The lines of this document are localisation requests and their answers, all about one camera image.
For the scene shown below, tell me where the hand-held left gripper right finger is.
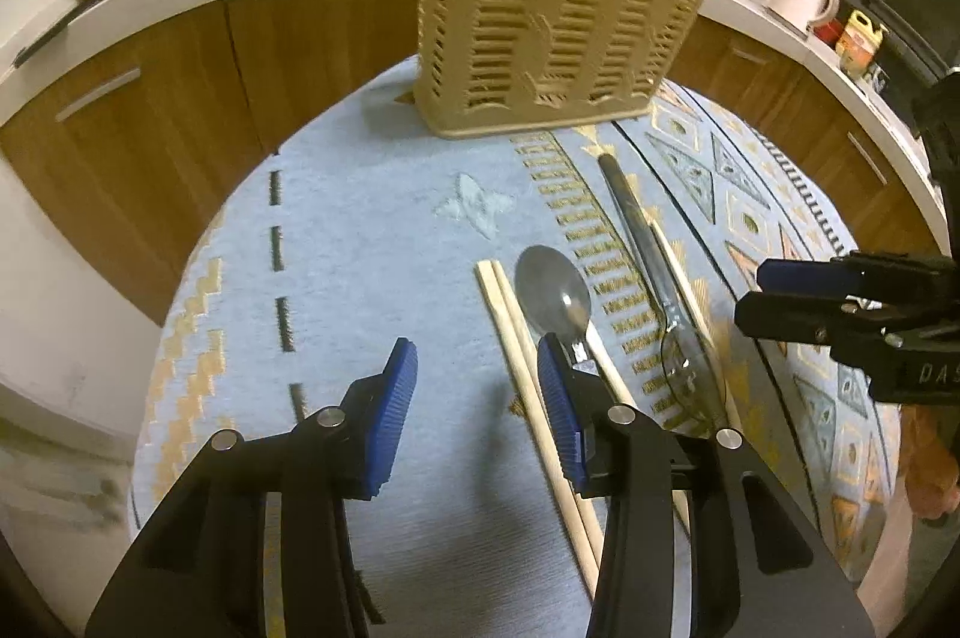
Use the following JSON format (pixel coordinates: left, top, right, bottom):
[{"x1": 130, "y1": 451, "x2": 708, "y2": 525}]
[{"x1": 537, "y1": 333, "x2": 877, "y2": 638}]

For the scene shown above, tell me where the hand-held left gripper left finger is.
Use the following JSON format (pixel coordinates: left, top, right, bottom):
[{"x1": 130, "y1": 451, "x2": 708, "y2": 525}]
[{"x1": 84, "y1": 338, "x2": 419, "y2": 638}]

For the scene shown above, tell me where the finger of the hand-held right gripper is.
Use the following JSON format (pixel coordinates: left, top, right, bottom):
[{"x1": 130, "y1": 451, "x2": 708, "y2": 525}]
[
  {"x1": 733, "y1": 290, "x2": 912, "y2": 350},
  {"x1": 756, "y1": 251, "x2": 957, "y2": 298}
]

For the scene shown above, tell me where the short metal spoon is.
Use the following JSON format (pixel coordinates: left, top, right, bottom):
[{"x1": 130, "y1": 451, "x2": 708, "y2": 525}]
[{"x1": 514, "y1": 245, "x2": 599, "y2": 378}]

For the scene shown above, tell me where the long metal spoon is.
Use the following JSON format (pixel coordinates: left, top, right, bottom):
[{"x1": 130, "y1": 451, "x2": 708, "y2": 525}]
[{"x1": 597, "y1": 155, "x2": 730, "y2": 438}]

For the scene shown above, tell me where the beige slotted utensil basket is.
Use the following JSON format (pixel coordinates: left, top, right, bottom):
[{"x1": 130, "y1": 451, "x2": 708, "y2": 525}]
[{"x1": 411, "y1": 0, "x2": 721, "y2": 140}]

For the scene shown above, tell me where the person's right hand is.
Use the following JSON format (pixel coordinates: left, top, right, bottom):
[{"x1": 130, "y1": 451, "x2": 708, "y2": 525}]
[{"x1": 904, "y1": 409, "x2": 960, "y2": 523}]

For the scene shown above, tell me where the blue patterned table mat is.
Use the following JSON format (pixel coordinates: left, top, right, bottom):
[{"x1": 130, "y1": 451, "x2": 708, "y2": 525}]
[{"x1": 131, "y1": 53, "x2": 912, "y2": 638}]

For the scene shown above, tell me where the yellow red packet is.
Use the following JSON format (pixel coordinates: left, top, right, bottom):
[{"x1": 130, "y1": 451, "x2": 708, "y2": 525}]
[{"x1": 835, "y1": 10, "x2": 890, "y2": 78}]

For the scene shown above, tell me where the wooden kitchen base cabinet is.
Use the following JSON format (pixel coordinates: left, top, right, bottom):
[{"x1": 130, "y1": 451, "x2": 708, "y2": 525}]
[{"x1": 0, "y1": 0, "x2": 942, "y2": 328}]

